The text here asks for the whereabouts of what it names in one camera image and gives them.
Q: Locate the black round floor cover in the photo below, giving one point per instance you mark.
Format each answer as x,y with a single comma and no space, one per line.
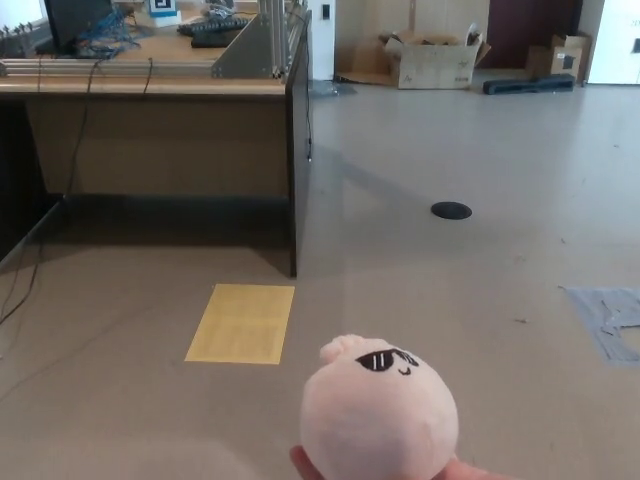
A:
451,210

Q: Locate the aluminium profile frame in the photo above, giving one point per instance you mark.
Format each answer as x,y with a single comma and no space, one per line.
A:
245,55

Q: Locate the large open cardboard box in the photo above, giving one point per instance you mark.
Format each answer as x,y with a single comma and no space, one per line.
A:
435,67

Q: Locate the pink plush dumpling with sunglasses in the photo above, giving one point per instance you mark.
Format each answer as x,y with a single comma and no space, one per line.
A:
375,415

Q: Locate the dark maroon door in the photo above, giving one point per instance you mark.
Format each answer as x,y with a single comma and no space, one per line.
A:
530,25

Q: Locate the small cardboard box with label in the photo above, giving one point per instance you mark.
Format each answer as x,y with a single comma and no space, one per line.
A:
562,60

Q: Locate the grey tape patch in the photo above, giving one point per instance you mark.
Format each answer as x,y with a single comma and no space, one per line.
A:
590,310

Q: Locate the black monitor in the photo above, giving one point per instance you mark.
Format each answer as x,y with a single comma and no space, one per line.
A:
75,17

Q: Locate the white cabinet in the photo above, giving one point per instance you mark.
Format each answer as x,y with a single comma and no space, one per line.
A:
615,45

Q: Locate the white box with fiducial marker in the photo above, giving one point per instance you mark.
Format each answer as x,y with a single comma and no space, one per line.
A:
164,12

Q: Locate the long black foam piece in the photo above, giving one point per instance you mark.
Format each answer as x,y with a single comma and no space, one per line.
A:
525,85

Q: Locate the flat cardboard sheet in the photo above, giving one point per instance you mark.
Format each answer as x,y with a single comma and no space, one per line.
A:
365,62

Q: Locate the black keyboard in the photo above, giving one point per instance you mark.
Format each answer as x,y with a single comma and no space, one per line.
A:
210,32

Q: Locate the wooden desk with dark sides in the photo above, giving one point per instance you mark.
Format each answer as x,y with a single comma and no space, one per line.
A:
150,140

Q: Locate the yellow paper sheet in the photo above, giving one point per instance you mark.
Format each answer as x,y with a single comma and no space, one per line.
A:
240,325

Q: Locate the person bare hand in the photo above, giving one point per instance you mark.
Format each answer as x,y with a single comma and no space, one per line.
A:
302,462

